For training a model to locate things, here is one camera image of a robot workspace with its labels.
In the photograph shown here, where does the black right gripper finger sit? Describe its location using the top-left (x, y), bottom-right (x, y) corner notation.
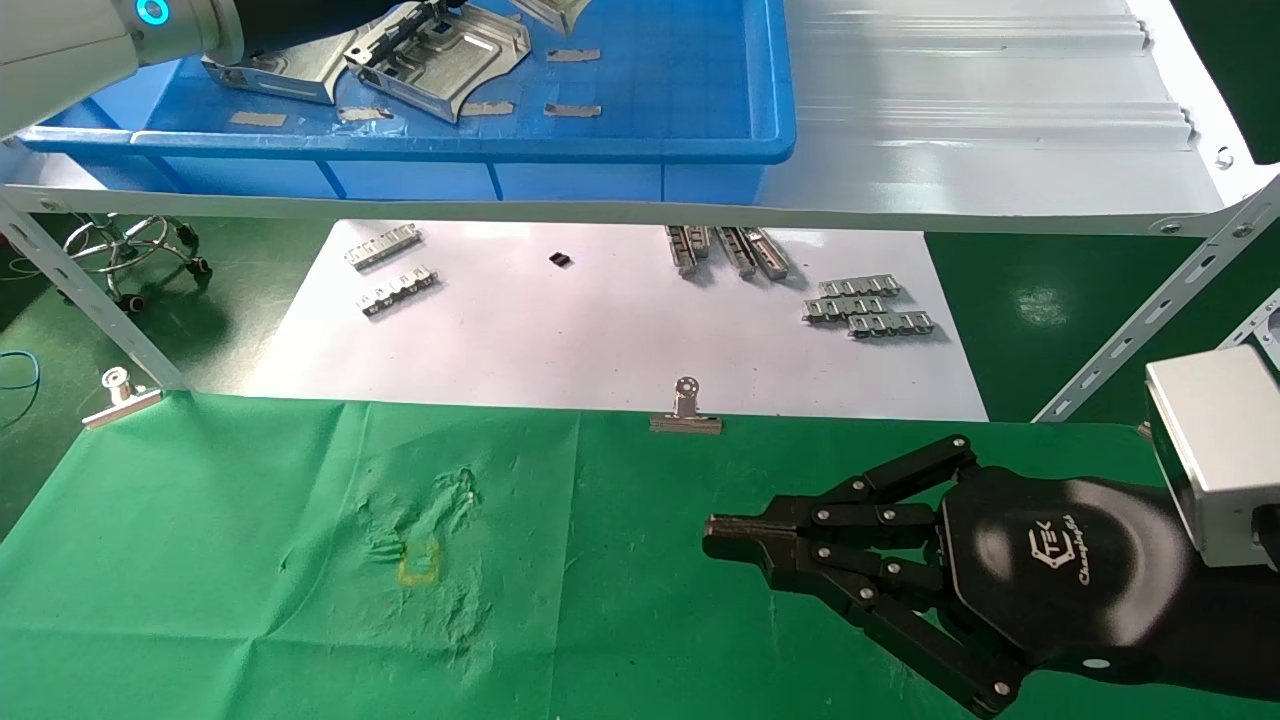
top-left (702, 433), bottom-right (980, 548)
top-left (703, 540), bottom-right (1028, 718)

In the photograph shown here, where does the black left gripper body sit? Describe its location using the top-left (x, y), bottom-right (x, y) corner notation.
top-left (241, 0), bottom-right (403, 58)

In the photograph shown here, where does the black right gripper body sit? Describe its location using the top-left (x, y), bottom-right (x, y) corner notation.
top-left (935, 465), bottom-right (1213, 685)

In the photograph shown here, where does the stamped sheet metal part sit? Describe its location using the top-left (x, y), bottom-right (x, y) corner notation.
top-left (201, 38), bottom-right (351, 107)
top-left (344, 2), bottom-right (534, 127)
top-left (509, 0), bottom-right (600, 38)

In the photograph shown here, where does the silver binder clip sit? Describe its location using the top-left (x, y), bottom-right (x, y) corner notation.
top-left (81, 367), bottom-right (164, 432)
top-left (649, 376), bottom-right (724, 436)

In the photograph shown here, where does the white paper sheet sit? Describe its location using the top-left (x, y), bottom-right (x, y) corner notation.
top-left (244, 219), bottom-right (992, 424)

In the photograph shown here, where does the perforated white rack strut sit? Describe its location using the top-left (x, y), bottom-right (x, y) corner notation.
top-left (1031, 175), bottom-right (1280, 424)
top-left (0, 195), bottom-right (193, 394)
top-left (1214, 290), bottom-right (1280, 373)

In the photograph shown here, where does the chrome stool base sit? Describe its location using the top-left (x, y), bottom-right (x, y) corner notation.
top-left (61, 213), bottom-right (214, 314)

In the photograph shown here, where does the blue plastic bin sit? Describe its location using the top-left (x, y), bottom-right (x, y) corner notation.
top-left (14, 0), bottom-right (799, 205)

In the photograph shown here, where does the green cloth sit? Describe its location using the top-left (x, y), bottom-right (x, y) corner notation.
top-left (0, 390), bottom-right (1280, 720)

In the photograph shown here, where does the white metal shelf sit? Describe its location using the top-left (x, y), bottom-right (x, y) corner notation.
top-left (0, 0), bottom-right (1280, 241)

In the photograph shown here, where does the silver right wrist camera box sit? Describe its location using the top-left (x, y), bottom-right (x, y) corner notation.
top-left (1144, 345), bottom-right (1280, 571)

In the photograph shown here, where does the toothed metal bracket strip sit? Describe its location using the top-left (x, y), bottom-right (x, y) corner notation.
top-left (846, 310), bottom-right (938, 341)
top-left (817, 276), bottom-right (903, 300)
top-left (801, 295), bottom-right (892, 326)

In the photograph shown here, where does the small notched metal rail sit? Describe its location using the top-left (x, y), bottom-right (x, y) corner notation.
top-left (359, 264), bottom-right (441, 320)
top-left (344, 223), bottom-right (423, 273)

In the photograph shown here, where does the blue cable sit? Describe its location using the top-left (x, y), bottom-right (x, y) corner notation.
top-left (0, 349), bottom-right (44, 394)

